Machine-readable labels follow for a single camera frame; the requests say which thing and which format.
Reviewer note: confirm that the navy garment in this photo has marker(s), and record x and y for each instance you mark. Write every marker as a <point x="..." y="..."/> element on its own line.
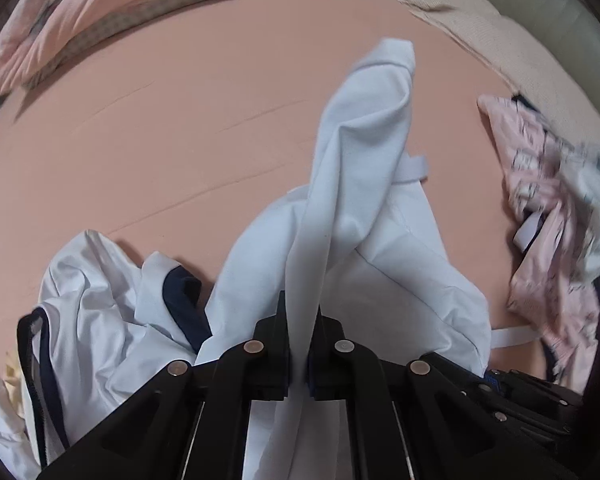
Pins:
<point x="525" y="102"/>

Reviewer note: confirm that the white T-shirt navy trim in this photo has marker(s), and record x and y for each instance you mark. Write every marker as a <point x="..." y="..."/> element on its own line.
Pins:
<point x="95" y="320"/>

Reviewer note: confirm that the grey-green padded sofa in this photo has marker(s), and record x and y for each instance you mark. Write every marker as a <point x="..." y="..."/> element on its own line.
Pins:
<point x="555" y="0"/>

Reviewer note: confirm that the beige blanket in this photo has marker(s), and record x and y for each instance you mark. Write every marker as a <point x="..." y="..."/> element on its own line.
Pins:
<point x="480" y="25"/>

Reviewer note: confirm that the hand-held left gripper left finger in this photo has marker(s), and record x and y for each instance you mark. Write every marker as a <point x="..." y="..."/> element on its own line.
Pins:
<point x="272" y="375"/>

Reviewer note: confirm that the small white cloth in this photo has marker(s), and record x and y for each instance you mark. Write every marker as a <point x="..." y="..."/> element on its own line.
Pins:
<point x="0" y="425"/>

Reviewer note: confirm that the pink quilt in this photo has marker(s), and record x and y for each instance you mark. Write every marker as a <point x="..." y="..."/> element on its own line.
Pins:
<point x="105" y="5"/>

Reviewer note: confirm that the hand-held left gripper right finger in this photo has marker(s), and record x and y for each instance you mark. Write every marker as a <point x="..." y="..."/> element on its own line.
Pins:
<point x="325" y="375"/>

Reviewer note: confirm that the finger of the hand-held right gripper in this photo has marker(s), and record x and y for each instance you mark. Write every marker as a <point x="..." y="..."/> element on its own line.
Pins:
<point x="530" y="400"/>

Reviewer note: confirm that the pink printed pajama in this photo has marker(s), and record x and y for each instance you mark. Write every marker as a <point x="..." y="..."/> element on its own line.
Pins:
<point x="545" y="305"/>

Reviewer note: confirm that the pink bed sheet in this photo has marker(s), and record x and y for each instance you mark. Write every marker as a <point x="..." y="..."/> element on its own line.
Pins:
<point x="180" y="135"/>

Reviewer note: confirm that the cream yellow cloth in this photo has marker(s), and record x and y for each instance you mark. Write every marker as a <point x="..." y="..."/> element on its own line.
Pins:
<point x="12" y="375"/>

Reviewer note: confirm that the light blue shirt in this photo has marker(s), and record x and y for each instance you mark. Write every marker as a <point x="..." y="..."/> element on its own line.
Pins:
<point x="350" y="185"/>

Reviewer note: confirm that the white printed pajama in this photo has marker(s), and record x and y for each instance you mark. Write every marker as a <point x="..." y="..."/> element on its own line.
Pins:
<point x="595" y="200"/>

